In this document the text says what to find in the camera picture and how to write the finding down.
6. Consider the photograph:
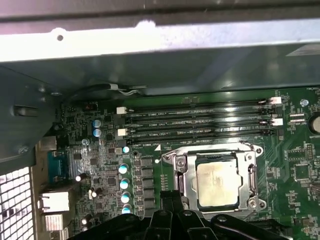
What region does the CPU socket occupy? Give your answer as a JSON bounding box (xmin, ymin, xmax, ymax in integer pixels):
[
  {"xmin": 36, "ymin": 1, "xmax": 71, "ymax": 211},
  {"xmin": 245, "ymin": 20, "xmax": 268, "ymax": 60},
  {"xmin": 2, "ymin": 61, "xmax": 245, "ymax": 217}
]
[{"xmin": 160, "ymin": 141, "xmax": 265, "ymax": 218}]

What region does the black RAM slot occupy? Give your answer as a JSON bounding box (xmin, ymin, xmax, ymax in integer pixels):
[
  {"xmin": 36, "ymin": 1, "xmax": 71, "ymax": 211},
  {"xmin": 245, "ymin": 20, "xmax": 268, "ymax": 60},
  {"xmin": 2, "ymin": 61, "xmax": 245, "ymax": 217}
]
[
  {"xmin": 116, "ymin": 96, "xmax": 283, "ymax": 116},
  {"xmin": 126, "ymin": 109, "xmax": 273, "ymax": 126},
  {"xmin": 116, "ymin": 117, "xmax": 284, "ymax": 137},
  {"xmin": 126, "ymin": 130, "xmax": 271, "ymax": 148}
]

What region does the black and white wire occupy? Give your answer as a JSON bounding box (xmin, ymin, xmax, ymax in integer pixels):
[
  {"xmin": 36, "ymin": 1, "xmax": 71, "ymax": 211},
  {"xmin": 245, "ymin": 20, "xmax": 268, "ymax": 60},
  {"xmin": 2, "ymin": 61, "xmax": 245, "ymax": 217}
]
[{"xmin": 61, "ymin": 83, "xmax": 148, "ymax": 106}]

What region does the round coin cell battery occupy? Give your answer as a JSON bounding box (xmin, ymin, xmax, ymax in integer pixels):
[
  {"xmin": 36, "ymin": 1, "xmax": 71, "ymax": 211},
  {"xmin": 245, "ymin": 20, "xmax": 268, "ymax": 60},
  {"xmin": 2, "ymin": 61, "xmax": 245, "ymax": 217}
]
[{"xmin": 307, "ymin": 115, "xmax": 320, "ymax": 136}]

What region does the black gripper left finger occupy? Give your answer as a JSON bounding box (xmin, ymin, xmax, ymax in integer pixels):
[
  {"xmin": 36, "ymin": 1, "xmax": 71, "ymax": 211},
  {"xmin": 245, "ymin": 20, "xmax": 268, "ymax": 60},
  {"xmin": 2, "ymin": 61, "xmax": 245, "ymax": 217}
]
[{"xmin": 72, "ymin": 190, "xmax": 175, "ymax": 240}]

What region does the thin metal locking lever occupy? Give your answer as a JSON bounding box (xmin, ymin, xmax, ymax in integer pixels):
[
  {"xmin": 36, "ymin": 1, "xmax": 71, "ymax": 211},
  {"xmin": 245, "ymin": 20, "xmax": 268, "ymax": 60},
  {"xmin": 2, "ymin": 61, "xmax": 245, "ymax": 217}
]
[{"xmin": 161, "ymin": 142, "xmax": 253, "ymax": 159}]

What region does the blue rear port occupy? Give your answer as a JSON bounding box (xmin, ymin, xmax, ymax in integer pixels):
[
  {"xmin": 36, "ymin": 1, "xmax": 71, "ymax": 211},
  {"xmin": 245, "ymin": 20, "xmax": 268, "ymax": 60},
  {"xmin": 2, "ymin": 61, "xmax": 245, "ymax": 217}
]
[{"xmin": 46, "ymin": 150, "xmax": 70, "ymax": 185}]

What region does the green motherboard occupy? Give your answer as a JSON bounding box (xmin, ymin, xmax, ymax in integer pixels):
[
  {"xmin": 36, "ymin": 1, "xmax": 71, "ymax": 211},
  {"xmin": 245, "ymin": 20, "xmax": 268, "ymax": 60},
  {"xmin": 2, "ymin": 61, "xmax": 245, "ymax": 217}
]
[{"xmin": 59, "ymin": 87, "xmax": 320, "ymax": 240}]

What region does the metal socket cover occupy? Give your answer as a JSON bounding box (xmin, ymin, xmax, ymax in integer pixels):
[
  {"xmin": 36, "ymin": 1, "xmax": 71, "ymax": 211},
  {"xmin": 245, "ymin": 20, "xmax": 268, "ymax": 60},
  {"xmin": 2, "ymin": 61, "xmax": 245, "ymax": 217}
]
[{"xmin": 174, "ymin": 151, "xmax": 260, "ymax": 212}]

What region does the silver rear port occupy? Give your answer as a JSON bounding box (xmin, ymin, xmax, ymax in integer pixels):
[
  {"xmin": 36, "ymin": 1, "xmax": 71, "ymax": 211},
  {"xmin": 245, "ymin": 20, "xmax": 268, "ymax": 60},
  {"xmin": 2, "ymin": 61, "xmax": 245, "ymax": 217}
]
[{"xmin": 39, "ymin": 191, "xmax": 70, "ymax": 214}]

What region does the black PC case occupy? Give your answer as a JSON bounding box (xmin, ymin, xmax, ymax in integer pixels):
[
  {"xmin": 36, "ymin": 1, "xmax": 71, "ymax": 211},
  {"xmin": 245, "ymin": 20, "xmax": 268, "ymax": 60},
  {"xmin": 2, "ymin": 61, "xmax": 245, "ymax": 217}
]
[{"xmin": 0, "ymin": 0, "xmax": 320, "ymax": 240}]

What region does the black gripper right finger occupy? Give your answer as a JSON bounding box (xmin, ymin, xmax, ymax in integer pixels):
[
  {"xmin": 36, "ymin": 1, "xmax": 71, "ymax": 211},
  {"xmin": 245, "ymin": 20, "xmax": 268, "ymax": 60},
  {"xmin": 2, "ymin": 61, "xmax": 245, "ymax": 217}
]
[{"xmin": 172, "ymin": 189, "xmax": 295, "ymax": 240}]

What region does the silver CPU chip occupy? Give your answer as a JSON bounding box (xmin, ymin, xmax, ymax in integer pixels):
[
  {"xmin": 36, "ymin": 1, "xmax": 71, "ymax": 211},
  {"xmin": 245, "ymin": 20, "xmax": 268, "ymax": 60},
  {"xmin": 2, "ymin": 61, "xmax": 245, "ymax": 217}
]
[{"xmin": 195, "ymin": 162, "xmax": 244, "ymax": 208}]

